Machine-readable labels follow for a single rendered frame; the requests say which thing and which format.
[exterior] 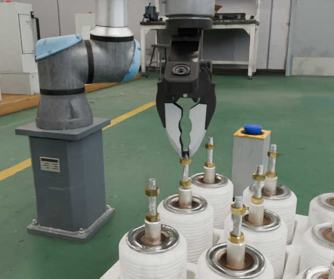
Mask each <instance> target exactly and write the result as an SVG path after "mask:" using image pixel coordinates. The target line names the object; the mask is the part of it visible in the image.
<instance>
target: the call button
mask: <svg viewBox="0 0 334 279"><path fill-rule="evenodd" d="M244 130H245V131H246V133H250V134H258V133H260V131H261V130H262V126H260V125H254V124H248V125H245V126H244Z"/></svg>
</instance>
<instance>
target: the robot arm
mask: <svg viewBox="0 0 334 279"><path fill-rule="evenodd" d="M160 2H161V3H165V4H164V15H165V16H166V17H167V18H168V19H166V20H165V29H177V30H178V34H177V35H172V36H171V40H170V45H169V51H168V57H167V60H166V61H165V68H164V69H163V70H162V71H161V73H162V74H164V75H163V79H162V82H158V83H157V87H158V91H157V94H156V108H157V111H158V114H159V117H160V119H161V122H162V124H163V127H164V128H165V131H166V134H167V136H168V139H169V141H170V143H171V145H172V147H173V149H174V150H175V151H176V153H177V154H178V155H179V157H183V143H182V140H181V134H182V129H181V127H180V120H181V119H182V116H183V108H182V107H181V106H180V105H178V104H177V103H176V102H177V101H178V99H179V98H192V100H193V101H194V102H197V101H198V98H199V97H200V99H199V102H198V104H196V105H194V106H193V107H192V108H191V109H190V110H189V119H190V121H191V130H190V133H189V136H190V143H189V146H188V157H192V156H193V155H194V153H195V152H196V151H197V150H198V148H199V146H200V144H201V142H202V140H203V137H204V135H205V133H206V130H207V128H208V126H209V124H210V121H211V118H212V116H213V114H214V111H215V108H216V94H215V86H216V84H215V83H212V60H203V59H202V50H203V29H212V19H210V18H211V17H213V16H214V15H215V0H160ZM95 18H96V25H95V27H94V28H93V29H92V30H91V31H90V39H88V40H82V36H81V34H74V35H65V36H60V37H52V38H44V39H40V40H38V41H37V43H36V61H37V67H38V78H39V89H40V100H39V105H38V109H37V113H36V117H35V121H36V126H37V127H38V128H41V129H45V130H71V129H77V128H83V127H87V126H89V125H91V124H93V113H92V111H91V108H90V106H89V103H88V100H87V98H86V95H85V84H100V83H113V82H115V83H121V82H128V81H132V80H133V79H134V78H135V76H136V75H137V73H138V71H139V67H140V60H141V51H140V44H139V42H138V41H137V40H135V39H134V33H133V32H132V31H131V30H130V29H129V27H128V0H95ZM173 97H174V99H173Z"/></svg>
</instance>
